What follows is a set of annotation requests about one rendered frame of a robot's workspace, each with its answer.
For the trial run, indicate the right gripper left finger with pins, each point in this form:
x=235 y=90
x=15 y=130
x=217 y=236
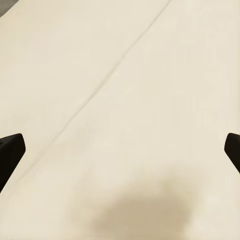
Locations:
x=12 y=149

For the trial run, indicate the bed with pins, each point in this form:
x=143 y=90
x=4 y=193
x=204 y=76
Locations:
x=124 y=107

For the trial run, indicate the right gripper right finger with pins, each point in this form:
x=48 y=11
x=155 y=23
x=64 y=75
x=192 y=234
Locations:
x=232 y=149

